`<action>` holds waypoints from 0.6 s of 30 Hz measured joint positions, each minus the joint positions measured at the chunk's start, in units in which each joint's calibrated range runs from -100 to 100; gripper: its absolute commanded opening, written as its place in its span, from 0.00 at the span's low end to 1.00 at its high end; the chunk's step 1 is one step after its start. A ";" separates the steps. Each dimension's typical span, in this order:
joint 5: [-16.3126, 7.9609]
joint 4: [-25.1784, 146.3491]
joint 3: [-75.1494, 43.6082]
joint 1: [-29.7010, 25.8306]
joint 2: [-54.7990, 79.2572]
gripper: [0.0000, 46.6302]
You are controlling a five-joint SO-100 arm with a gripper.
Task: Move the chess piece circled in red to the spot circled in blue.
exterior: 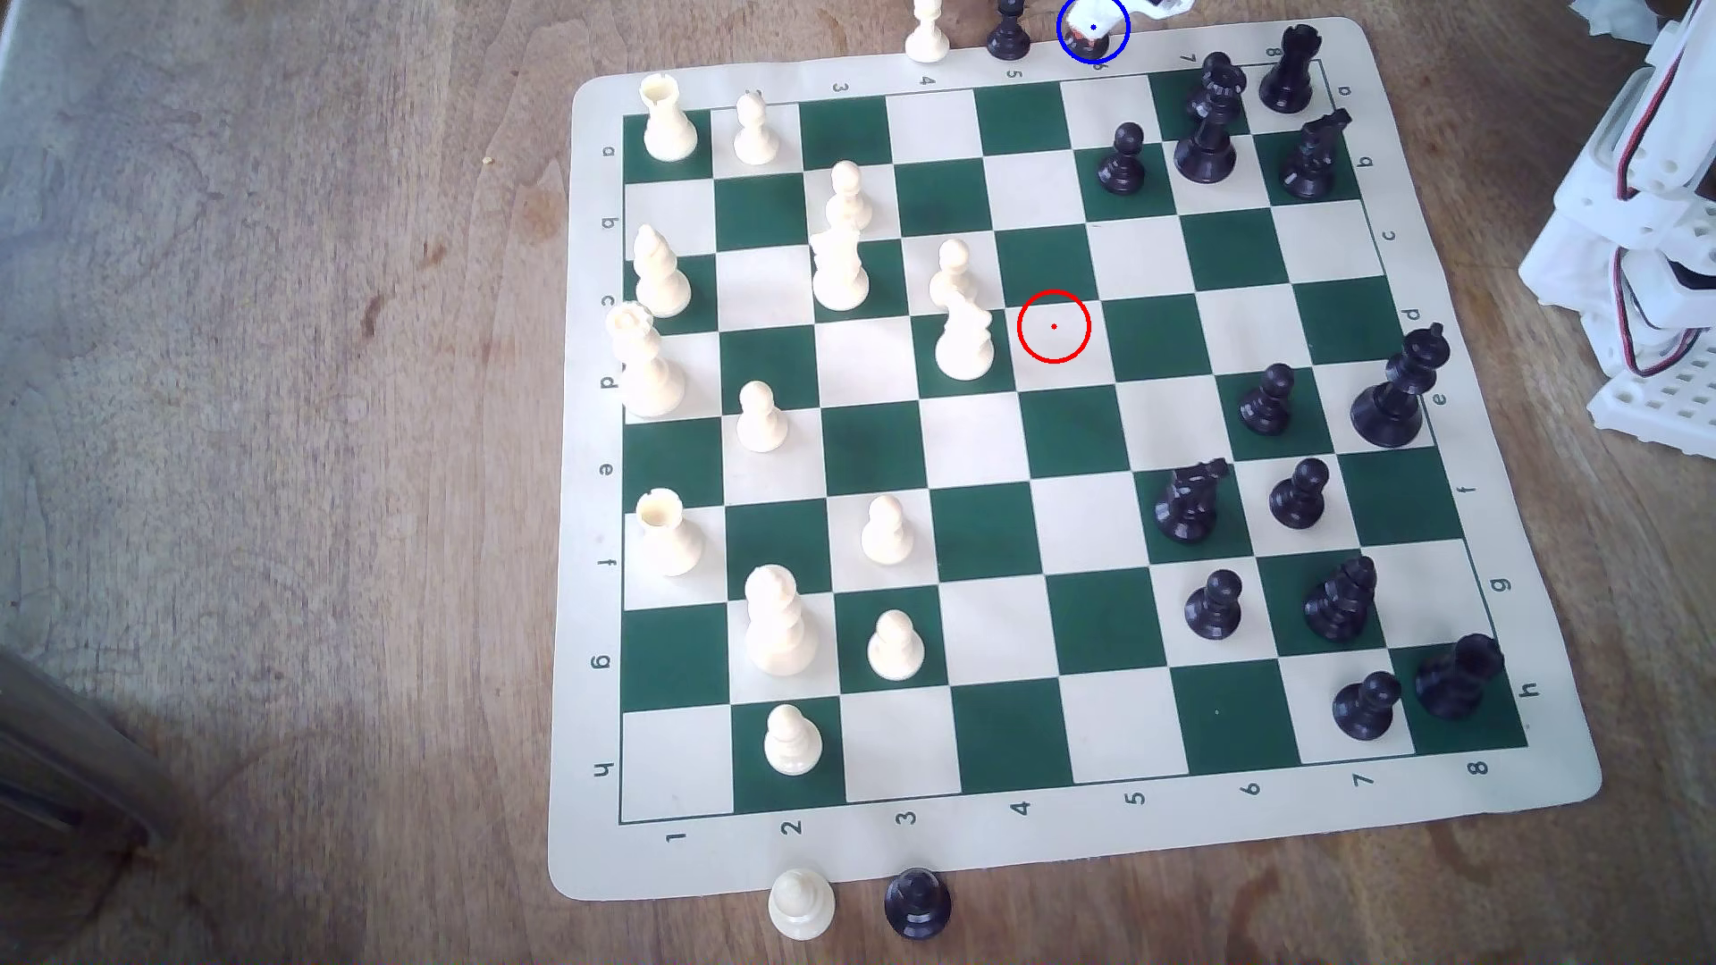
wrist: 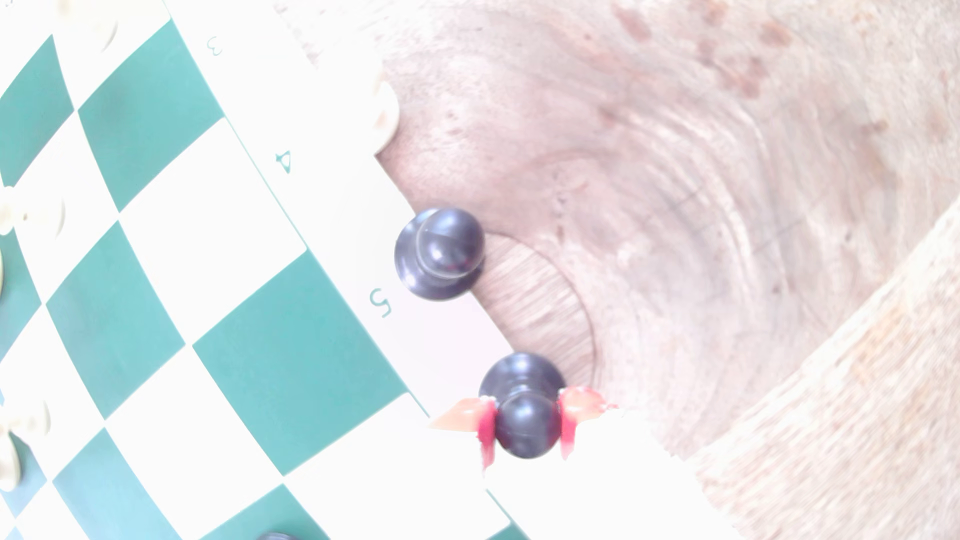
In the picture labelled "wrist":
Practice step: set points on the black chess pawn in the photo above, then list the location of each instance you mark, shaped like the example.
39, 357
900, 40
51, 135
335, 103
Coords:
527, 420
442, 251

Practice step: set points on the white chess piece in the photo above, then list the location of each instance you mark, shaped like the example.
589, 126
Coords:
34, 214
19, 431
94, 22
384, 112

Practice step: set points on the green and white chessboard mat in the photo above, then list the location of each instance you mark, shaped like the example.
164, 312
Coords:
225, 300

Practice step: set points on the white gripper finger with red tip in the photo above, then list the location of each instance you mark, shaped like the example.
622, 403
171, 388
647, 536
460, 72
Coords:
630, 480
480, 427

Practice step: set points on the black chess piece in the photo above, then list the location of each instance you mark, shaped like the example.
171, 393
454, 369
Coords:
276, 536

